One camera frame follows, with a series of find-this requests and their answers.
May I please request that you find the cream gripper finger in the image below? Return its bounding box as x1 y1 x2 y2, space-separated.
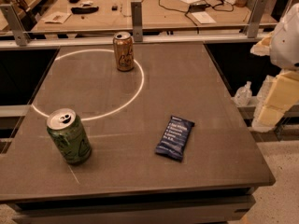
250 32 273 56
251 70 299 133

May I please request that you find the green soda can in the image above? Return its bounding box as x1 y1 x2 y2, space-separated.
47 108 92 165

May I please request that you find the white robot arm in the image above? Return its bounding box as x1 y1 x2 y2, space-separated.
250 4 299 133

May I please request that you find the gold soda can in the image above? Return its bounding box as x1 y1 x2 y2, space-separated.
113 32 135 72

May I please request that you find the clear plastic bottle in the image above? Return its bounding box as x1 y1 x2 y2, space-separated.
234 81 252 106

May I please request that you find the white card on desk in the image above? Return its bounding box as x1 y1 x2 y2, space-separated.
192 11 216 24

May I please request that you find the wooden background desk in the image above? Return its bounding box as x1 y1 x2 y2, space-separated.
31 0 278 35

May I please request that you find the dark blue snack packet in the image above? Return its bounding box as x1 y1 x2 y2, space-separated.
155 116 194 161

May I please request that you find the small black block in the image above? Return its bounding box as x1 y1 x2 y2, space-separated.
111 5 118 10

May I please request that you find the black tool on desk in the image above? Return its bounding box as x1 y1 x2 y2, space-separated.
71 7 99 14

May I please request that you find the paper envelope on desk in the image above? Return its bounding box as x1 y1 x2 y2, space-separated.
42 11 71 24

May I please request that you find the metal rail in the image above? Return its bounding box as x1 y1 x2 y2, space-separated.
0 31 272 51

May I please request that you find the right metal bracket post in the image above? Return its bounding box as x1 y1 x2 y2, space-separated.
245 0 268 38

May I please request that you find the black cable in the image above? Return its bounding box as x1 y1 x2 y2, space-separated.
158 0 235 27

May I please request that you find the left metal bracket post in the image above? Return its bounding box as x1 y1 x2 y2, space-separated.
0 4 30 47

